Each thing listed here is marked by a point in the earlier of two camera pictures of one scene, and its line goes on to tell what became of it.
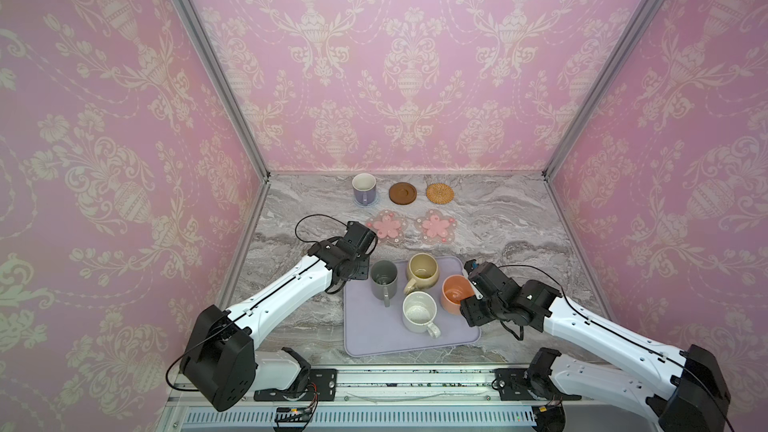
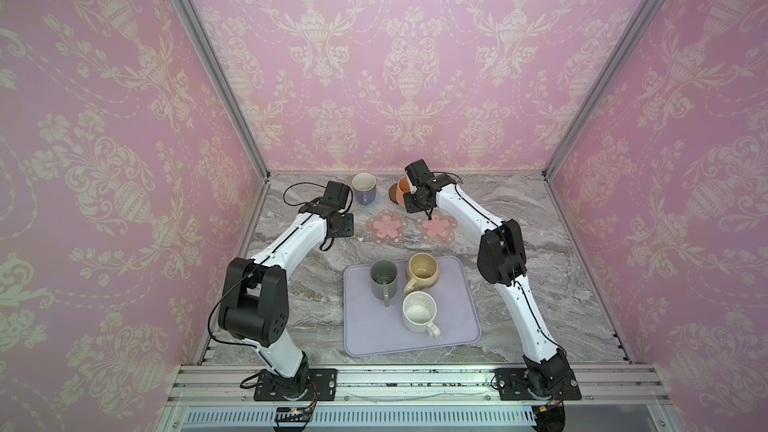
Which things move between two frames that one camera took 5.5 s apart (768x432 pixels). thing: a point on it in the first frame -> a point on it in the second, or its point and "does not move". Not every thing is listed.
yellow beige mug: (423, 269) does not move
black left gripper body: (362, 269) -> (346, 227)
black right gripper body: (477, 304) -> (414, 202)
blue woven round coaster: (376, 201) does not move
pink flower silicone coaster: (436, 228) does not move
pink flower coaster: (387, 226) does not move
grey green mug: (384, 279) does not move
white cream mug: (418, 313) does not move
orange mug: (454, 289) -> (403, 187)
